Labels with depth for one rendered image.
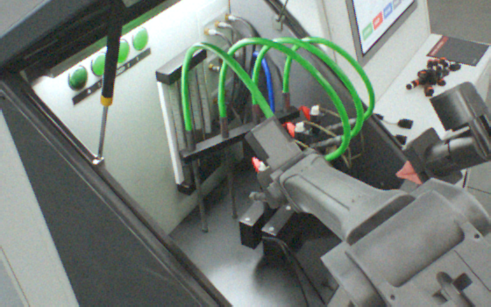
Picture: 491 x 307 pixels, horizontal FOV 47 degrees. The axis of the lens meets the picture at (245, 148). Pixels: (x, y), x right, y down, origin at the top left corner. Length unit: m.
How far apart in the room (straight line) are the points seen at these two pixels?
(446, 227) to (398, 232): 0.03
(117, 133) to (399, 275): 0.93
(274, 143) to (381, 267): 0.45
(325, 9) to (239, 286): 0.70
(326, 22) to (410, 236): 1.09
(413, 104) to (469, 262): 1.33
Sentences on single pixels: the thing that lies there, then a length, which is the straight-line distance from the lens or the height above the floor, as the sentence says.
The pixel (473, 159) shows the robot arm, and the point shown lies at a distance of 0.93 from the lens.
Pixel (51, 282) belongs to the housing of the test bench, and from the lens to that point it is 1.45.
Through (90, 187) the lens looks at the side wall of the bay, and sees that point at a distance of 1.01.
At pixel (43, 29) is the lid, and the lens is 0.82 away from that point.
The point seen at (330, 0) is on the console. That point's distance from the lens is 1.46.
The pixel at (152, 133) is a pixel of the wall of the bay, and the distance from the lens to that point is 1.34.
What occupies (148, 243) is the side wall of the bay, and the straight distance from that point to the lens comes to 1.00.
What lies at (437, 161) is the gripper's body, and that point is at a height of 1.31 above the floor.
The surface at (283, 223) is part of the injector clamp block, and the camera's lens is 1.31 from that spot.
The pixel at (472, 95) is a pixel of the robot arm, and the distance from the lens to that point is 0.93.
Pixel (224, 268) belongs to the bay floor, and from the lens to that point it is 1.42.
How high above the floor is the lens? 1.90
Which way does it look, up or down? 37 degrees down
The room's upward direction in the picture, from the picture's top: 5 degrees counter-clockwise
